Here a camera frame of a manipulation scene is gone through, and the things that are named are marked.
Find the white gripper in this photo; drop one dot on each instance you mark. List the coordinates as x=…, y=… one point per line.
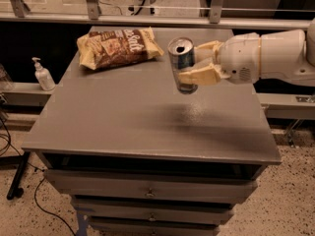
x=238, y=59

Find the Red Bull can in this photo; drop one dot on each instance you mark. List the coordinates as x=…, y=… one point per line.
x=181, y=56

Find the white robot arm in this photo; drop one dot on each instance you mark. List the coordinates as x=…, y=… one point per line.
x=288, y=56

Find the yellow brown chip bag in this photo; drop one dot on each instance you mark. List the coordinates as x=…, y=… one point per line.
x=115, y=48

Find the grey drawer cabinet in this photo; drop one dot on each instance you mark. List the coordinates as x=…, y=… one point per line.
x=137, y=156

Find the grey metal railing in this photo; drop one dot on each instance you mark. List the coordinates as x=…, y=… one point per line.
x=208, y=14

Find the white pump sanitizer bottle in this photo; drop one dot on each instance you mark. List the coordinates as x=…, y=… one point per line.
x=43, y=75

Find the black stand leg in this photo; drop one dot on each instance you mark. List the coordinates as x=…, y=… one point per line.
x=16, y=191

